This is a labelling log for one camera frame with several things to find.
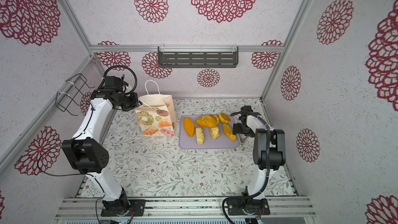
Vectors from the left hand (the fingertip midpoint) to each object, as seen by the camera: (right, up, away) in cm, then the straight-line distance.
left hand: (141, 105), depth 86 cm
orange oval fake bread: (+26, -13, +14) cm, 32 cm away
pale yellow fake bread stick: (+33, -18, +8) cm, 38 cm away
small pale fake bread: (+41, -16, +6) cm, 45 cm away
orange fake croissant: (+50, -15, +11) cm, 54 cm away
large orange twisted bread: (+37, -9, +9) cm, 40 cm away
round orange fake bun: (+49, -8, +17) cm, 52 cm away
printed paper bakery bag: (+8, -4, -1) cm, 9 cm away
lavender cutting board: (+37, -16, +14) cm, 43 cm away
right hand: (+61, -15, +11) cm, 64 cm away
